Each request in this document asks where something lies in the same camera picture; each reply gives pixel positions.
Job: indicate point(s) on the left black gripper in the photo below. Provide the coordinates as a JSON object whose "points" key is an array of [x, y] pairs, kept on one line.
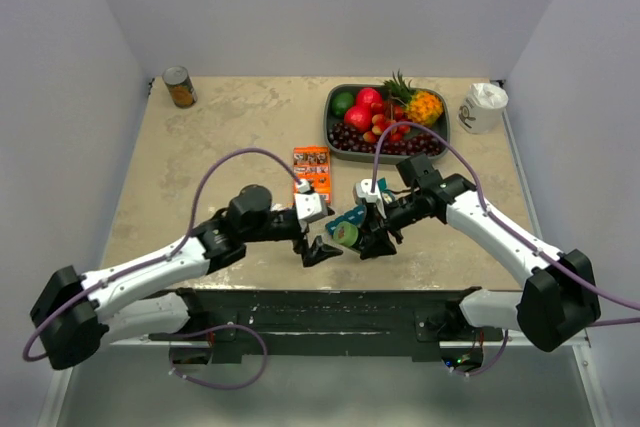
{"points": [[318, 251]]}

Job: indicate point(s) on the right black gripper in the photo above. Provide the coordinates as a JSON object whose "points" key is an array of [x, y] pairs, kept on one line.
{"points": [[379, 242]]}

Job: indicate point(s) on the teal weekly pill organizer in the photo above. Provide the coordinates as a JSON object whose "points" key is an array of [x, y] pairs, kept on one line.
{"points": [[355, 215]]}

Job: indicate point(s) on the green pill bottle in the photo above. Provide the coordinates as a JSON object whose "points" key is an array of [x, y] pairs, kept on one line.
{"points": [[358, 245]]}

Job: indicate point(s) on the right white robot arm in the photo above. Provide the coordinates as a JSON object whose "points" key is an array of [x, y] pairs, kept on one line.
{"points": [[555, 301]]}

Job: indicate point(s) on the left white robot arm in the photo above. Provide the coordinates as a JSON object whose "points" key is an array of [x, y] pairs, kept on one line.
{"points": [[71, 313]]}

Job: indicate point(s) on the orange cardboard box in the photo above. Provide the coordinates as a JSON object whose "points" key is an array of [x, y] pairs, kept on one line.
{"points": [[312, 163]]}

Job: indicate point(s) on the dark grape bunch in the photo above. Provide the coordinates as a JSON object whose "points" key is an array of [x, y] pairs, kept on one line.
{"points": [[401, 141]]}

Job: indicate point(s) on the red cherry cluster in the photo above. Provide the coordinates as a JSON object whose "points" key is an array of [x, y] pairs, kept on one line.
{"points": [[386, 115]]}

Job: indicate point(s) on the red apple lower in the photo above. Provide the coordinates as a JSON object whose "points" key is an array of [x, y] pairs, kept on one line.
{"points": [[359, 117]]}

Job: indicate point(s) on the red apple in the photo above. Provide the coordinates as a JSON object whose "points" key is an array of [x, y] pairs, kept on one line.
{"points": [[359, 117], [368, 96]]}

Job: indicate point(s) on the small pineapple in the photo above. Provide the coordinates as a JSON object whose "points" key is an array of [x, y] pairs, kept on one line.
{"points": [[417, 105]]}

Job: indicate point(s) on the green lime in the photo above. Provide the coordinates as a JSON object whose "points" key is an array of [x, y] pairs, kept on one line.
{"points": [[341, 103]]}

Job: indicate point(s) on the red apple upper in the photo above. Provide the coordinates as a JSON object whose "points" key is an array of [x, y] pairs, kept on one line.
{"points": [[368, 96]]}

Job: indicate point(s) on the tin can yellow label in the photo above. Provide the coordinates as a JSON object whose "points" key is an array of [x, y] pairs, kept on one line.
{"points": [[179, 86]]}

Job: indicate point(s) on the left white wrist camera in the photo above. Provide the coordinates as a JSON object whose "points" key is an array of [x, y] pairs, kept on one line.
{"points": [[310, 206]]}

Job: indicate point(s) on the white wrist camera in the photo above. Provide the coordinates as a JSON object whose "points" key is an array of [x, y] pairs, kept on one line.
{"points": [[310, 206], [366, 192]]}

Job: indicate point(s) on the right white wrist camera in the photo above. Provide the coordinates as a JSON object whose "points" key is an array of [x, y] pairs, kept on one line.
{"points": [[366, 192]]}

